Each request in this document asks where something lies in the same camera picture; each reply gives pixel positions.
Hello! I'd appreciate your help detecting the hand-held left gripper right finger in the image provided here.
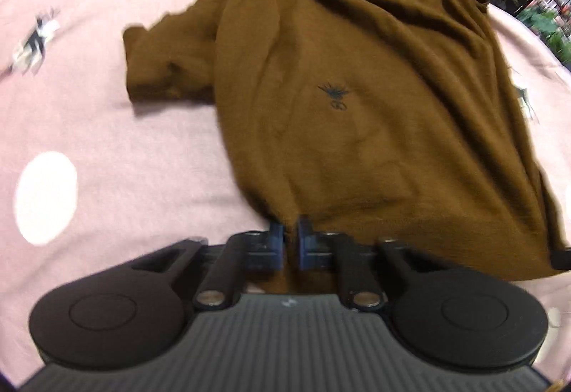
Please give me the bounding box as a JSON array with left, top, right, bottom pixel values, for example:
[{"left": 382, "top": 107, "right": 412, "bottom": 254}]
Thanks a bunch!
[{"left": 297, "top": 214, "right": 440, "bottom": 312}]

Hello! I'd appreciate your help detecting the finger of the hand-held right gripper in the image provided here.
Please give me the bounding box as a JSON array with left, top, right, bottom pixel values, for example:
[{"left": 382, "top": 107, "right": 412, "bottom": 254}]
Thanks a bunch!
[{"left": 551, "top": 246, "right": 571, "bottom": 273}]

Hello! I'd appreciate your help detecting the green leafy plant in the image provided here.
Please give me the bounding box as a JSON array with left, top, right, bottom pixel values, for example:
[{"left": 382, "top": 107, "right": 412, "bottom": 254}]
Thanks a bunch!
[{"left": 520, "top": 6, "right": 571, "bottom": 63}]

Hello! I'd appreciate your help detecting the brown t-shirt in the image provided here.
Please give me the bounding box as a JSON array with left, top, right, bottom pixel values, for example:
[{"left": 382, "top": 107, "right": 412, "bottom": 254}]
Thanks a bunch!
[{"left": 122, "top": 0, "right": 571, "bottom": 286}]

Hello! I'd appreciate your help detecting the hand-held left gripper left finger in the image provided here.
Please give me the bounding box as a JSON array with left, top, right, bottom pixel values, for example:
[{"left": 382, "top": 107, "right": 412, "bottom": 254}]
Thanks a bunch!
[{"left": 129, "top": 220, "right": 286, "bottom": 312}]

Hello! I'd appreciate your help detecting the pink blanket with white dots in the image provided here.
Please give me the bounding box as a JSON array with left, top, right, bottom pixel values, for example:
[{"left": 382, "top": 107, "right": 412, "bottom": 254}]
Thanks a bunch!
[{"left": 0, "top": 0, "right": 571, "bottom": 392}]

